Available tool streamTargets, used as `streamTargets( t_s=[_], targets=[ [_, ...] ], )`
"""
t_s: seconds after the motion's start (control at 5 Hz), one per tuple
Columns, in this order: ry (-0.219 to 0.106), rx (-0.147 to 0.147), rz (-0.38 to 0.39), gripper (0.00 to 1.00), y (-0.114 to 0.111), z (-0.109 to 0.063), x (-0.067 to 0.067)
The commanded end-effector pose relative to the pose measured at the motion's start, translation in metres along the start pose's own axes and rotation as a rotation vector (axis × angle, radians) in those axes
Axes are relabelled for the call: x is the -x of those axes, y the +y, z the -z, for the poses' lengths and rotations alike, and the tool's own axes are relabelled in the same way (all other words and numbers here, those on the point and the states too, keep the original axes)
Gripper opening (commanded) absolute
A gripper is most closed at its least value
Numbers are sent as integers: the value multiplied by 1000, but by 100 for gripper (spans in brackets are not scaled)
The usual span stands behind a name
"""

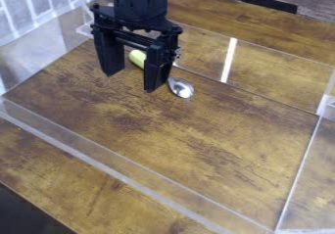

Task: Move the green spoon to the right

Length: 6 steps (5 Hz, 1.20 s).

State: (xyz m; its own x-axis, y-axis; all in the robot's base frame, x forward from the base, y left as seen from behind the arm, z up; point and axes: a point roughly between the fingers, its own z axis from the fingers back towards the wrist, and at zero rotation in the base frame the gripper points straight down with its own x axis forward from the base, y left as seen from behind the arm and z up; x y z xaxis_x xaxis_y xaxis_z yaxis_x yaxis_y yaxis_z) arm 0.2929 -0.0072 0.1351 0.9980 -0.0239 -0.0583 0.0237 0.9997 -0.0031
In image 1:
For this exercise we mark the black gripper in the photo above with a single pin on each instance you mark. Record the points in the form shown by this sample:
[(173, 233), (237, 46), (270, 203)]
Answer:
[(137, 23)]

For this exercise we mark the clear acrylic corner bracket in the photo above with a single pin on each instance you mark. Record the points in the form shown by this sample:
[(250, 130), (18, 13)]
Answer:
[(84, 28)]

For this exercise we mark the clear acrylic enclosure wall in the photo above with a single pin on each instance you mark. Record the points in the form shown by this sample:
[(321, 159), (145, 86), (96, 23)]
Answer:
[(235, 161)]

